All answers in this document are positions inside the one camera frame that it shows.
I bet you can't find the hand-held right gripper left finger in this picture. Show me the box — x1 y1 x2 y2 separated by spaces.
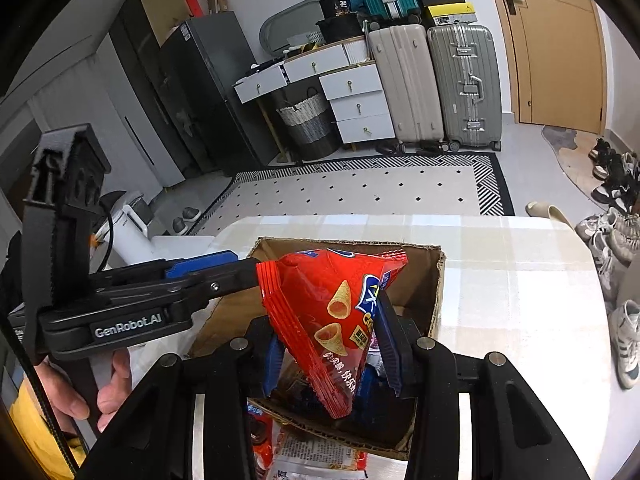
82 317 287 480

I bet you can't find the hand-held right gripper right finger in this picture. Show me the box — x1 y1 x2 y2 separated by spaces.
372 295 591 480

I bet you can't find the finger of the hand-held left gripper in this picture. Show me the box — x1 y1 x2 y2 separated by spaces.
167 259 262 323
92 249 240 293

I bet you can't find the blue snack packet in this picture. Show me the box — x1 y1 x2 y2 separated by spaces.
350 362 396 403

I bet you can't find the red cookie packet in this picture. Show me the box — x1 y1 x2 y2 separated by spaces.
248 402 276 468

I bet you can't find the red cone snack packet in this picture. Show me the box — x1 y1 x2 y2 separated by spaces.
255 247 408 421

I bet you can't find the brown cardboard box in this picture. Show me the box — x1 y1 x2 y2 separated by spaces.
187 237 447 461

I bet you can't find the white orange crisp packet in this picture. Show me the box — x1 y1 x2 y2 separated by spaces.
272 430 373 480

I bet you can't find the person's left forearm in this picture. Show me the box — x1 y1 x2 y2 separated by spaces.
7 377 88 480

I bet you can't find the person's left hand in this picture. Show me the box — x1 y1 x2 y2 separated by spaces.
34 349 134 434

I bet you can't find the white thermos jug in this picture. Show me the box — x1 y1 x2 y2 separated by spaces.
95 190 151 266

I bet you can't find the black white patterned rug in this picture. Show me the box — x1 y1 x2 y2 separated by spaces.
192 152 516 236

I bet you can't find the grey refrigerator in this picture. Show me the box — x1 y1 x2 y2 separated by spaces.
160 10 281 176

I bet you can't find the woven laundry basket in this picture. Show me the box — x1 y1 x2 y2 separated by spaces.
276 87 342 161

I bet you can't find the dark glass cabinet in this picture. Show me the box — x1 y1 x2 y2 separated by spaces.
107 0 201 181

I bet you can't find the beige slipper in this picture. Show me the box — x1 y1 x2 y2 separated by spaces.
525 200 576 228

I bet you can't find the white desk with drawers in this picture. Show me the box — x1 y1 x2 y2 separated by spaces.
234 40 398 153

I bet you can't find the scattered sneakers group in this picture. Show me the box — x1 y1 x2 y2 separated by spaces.
575 137 640 391

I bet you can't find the oval grey mirror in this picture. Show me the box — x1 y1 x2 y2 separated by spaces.
259 0 328 53

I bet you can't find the large flat cardboard sheet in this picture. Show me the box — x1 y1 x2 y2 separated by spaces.
136 0 188 48

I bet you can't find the grey door mat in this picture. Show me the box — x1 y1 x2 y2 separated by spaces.
541 125 631 201

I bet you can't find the beige suitcase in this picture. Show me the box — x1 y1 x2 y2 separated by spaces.
367 22 446 143

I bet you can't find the black storage box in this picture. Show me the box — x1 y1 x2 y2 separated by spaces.
316 14 363 43

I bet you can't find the silver suitcase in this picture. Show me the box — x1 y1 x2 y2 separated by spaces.
426 22 502 151

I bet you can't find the wooden door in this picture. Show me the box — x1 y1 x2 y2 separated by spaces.
480 0 608 136

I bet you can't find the black cable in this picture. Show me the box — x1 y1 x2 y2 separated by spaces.
0 305 81 480

